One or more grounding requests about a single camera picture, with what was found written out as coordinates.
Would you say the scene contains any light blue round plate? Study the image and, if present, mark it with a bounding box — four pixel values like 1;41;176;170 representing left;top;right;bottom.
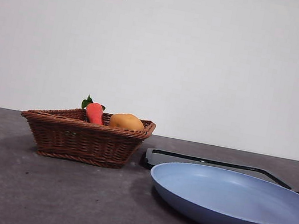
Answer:
142;155;299;224

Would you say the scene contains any yellow-brown toy potato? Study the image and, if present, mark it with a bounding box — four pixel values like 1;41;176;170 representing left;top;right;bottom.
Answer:
108;110;147;134

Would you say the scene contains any dark green cutting board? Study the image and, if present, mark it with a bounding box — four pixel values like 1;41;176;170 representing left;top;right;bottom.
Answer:
139;146;299;196

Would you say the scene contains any orange toy carrot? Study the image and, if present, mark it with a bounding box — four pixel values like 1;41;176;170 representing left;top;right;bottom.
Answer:
78;93;109;126

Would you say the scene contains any brown wicker basket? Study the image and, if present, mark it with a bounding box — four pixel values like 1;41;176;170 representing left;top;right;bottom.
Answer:
14;97;157;175

